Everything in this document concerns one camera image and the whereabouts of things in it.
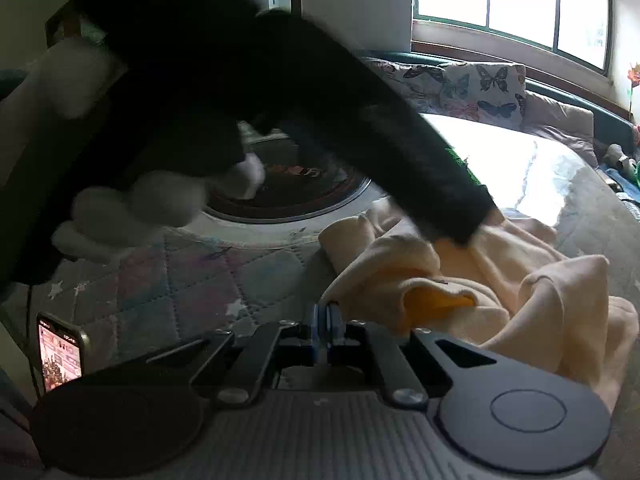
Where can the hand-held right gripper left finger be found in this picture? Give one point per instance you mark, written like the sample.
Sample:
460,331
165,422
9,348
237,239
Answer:
320,335

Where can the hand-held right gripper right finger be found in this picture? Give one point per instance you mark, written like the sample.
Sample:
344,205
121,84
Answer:
335,332

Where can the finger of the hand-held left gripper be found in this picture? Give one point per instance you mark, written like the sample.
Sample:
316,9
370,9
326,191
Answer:
380,135

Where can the cream sweatshirt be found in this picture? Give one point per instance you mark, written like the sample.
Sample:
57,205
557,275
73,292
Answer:
540,300

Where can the person's left hand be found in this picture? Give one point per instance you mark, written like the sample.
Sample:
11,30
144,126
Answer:
150,205

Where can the long butterfly print cushion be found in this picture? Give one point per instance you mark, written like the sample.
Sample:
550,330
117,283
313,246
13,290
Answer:
415,85

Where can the round black induction cooktop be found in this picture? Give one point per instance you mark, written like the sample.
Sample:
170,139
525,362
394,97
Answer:
300,195

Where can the butterfly print pillow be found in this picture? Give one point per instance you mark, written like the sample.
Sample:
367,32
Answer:
490,95

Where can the beige grey pillow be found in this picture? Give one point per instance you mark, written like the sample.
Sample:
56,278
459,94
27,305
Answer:
560,120

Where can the grey plush toy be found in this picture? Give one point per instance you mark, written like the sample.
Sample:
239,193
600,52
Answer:
617,155

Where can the smartphone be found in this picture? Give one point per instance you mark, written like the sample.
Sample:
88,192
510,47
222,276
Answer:
62,355

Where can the green plastic bucket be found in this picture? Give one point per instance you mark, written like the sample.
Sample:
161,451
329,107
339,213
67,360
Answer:
636,172

